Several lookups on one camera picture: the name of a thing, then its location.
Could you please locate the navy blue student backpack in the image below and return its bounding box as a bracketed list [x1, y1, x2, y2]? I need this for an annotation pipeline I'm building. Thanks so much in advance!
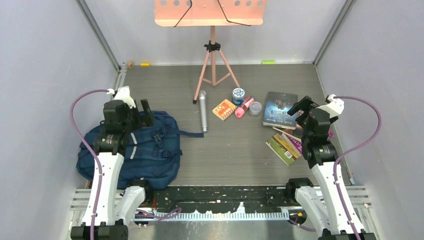
[76, 110, 205, 191]

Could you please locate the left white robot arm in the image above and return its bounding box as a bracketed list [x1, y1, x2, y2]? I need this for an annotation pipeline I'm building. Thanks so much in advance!
[70, 98, 154, 240]

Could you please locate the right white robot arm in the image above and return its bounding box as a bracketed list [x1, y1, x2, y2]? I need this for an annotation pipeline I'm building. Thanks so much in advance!
[285, 94, 376, 240]

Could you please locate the purple magenta booklet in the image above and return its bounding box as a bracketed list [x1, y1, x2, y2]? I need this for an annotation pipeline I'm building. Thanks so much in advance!
[281, 130, 335, 157]

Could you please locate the dark blue fantasy book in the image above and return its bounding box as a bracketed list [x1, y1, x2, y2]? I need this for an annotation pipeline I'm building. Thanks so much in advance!
[262, 91, 298, 130]

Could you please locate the green yellow booklet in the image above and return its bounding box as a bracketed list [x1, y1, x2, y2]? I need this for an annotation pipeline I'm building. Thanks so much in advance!
[265, 133, 301, 166]

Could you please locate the clear small round container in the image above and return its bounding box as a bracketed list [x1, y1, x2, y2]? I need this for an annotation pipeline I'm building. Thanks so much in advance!
[248, 101, 263, 117]

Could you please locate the green tape piece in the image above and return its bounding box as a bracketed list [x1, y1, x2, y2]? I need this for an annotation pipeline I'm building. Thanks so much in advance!
[261, 60, 276, 65]

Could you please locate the silver microphone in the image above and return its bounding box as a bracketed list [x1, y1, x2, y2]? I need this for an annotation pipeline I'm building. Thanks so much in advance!
[198, 90, 208, 133]

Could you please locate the pink highlighter marker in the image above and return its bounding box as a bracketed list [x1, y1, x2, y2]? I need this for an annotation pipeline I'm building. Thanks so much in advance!
[234, 96, 255, 118]

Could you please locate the blue patterned round tin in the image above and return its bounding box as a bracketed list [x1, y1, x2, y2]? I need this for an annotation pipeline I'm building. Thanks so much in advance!
[231, 87, 246, 106]

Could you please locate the orange calculator toy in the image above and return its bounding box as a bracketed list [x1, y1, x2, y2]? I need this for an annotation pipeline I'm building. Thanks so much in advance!
[212, 99, 237, 121]

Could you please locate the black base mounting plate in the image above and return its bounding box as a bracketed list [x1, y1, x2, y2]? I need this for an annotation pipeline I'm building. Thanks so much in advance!
[142, 185, 302, 214]

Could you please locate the pink music stand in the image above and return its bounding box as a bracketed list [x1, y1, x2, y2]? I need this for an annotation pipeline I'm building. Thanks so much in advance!
[154, 0, 268, 104]

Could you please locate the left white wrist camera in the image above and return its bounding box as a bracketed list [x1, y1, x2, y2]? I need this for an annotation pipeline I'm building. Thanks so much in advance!
[113, 86, 137, 109]

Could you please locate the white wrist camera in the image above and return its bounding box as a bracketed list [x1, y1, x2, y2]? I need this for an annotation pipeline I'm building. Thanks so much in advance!
[113, 86, 137, 109]
[318, 94, 345, 119]

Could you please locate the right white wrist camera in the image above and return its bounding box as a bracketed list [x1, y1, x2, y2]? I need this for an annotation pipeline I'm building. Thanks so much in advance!
[318, 94, 345, 119]

